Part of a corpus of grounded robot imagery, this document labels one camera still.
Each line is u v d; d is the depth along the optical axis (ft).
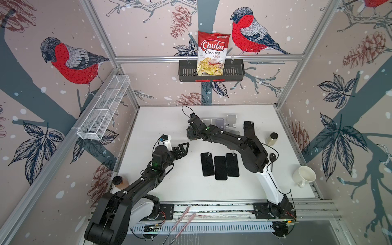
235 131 3.28
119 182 2.46
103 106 2.59
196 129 2.48
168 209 2.48
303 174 2.59
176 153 2.46
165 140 2.51
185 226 2.27
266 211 2.39
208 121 3.23
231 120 3.30
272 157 3.02
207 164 2.88
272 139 3.01
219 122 3.26
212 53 2.74
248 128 3.51
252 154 1.84
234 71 3.31
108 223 1.31
